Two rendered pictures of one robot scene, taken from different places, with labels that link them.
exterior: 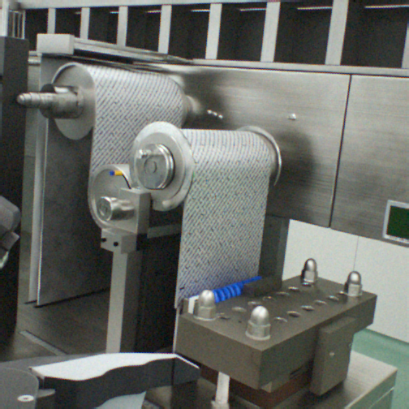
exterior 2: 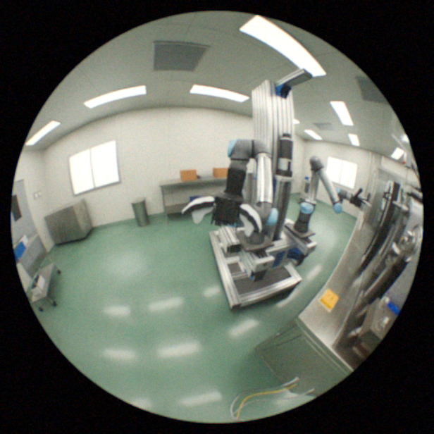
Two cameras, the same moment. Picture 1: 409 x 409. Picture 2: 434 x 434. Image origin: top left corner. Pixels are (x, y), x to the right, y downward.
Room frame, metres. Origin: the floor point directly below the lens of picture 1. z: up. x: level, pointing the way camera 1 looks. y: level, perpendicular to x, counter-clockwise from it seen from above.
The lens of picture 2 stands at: (0.31, -0.21, 1.34)
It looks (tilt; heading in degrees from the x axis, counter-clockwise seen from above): 26 degrees down; 116
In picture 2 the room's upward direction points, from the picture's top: straight up
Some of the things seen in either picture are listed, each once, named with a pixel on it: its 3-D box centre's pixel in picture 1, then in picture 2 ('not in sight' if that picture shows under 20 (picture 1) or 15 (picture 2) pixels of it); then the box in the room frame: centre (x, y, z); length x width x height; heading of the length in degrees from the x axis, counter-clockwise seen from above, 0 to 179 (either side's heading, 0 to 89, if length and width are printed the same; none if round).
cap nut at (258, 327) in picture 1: (259, 320); (382, 322); (0.81, -0.10, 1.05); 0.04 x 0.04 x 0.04
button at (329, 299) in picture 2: not in sight; (329, 299); (0.67, 0.09, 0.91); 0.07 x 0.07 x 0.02; 51
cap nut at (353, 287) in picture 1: (354, 281); not in sight; (1.06, -0.31, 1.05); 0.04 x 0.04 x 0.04
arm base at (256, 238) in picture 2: not in sight; (255, 232); (0.23, 0.55, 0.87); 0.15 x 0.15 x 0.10
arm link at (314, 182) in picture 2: not in sight; (313, 187); (0.68, 0.98, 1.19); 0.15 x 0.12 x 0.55; 64
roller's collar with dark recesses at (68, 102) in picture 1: (61, 101); (404, 209); (1.09, 0.28, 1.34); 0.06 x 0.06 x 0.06; 51
